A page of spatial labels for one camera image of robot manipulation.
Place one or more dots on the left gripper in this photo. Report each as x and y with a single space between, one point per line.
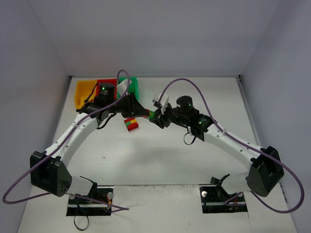
131 106

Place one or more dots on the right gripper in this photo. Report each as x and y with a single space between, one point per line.
164 116

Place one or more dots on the red green yellow lego stack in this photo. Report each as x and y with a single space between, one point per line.
131 124

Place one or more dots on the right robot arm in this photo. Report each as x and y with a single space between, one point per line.
262 174

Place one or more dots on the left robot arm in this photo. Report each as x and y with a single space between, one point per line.
49 168

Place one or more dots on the green plastic bin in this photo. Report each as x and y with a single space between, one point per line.
133 88

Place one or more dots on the red plastic bin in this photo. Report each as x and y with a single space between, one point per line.
107 82

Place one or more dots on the yellow plastic bin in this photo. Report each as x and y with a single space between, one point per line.
82 91

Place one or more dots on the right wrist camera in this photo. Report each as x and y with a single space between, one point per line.
161 101

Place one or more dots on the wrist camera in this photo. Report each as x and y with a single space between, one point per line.
123 86
161 101

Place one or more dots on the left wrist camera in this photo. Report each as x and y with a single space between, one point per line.
123 86

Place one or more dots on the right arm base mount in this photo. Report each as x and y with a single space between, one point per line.
213 204

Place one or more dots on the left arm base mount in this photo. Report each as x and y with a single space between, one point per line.
83 207

